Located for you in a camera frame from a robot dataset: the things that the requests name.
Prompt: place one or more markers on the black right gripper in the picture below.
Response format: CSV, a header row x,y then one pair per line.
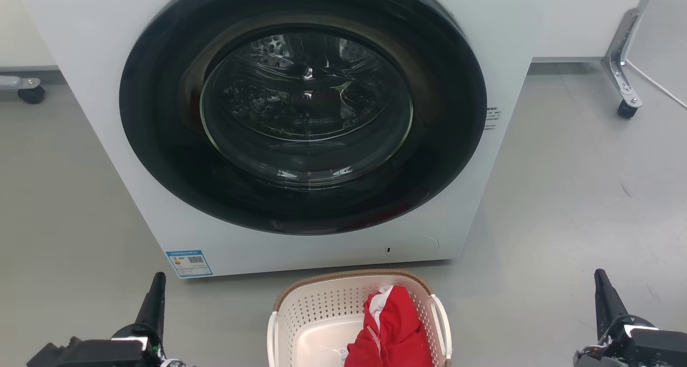
x,y
617,337

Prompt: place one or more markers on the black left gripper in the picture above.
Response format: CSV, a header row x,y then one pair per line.
x,y
151,348

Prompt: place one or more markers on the cream perforated laundry basket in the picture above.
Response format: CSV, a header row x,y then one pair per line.
x,y
322,308

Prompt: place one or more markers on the white garment care label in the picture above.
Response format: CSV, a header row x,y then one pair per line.
x,y
343,357

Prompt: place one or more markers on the blue energy label sticker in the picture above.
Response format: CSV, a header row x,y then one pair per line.
x,y
189,263

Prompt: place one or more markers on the round dark glass washer door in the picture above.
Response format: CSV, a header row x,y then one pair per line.
x,y
161,141

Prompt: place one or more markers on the red and white garment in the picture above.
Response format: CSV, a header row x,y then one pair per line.
x,y
397,324

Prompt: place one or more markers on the long metal leg with caster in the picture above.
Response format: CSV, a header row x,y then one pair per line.
x,y
617,61

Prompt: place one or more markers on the short metal leg with caster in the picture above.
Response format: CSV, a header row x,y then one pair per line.
x,y
29,93

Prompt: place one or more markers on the white front-load washing machine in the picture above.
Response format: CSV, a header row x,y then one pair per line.
x,y
483,23

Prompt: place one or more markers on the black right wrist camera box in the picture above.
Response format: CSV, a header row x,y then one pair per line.
x,y
657,348

